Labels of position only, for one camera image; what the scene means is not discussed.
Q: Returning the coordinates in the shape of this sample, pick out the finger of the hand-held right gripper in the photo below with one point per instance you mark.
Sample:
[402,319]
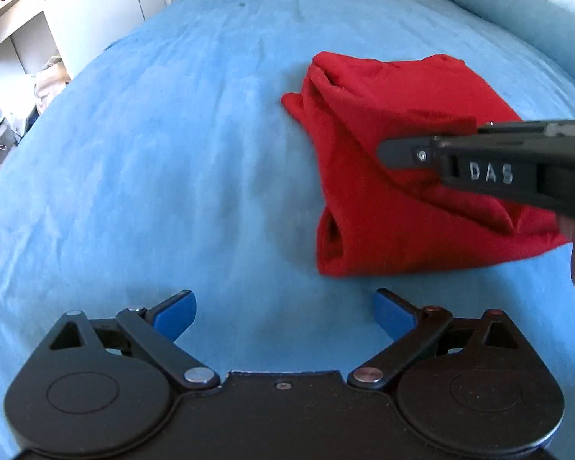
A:
[405,152]

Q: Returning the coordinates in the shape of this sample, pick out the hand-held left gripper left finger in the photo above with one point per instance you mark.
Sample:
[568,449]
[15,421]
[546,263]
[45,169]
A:
[176,316]

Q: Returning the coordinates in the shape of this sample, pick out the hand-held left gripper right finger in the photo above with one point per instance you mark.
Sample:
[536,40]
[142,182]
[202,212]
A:
[393,315]

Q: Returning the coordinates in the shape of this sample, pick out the red long-sleeved sweater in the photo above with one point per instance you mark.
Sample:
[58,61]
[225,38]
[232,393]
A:
[364,124]

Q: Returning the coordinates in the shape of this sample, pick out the bed with blue sheet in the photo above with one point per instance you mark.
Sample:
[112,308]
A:
[163,163]

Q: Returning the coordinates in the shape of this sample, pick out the rolled blue duvet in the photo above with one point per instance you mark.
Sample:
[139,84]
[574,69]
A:
[508,14]

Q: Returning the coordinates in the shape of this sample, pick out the beige cloth bag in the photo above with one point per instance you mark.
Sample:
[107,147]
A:
[50,86]

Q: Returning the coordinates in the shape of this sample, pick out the white shelf desk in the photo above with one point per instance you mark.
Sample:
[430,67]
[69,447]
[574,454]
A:
[14,33]

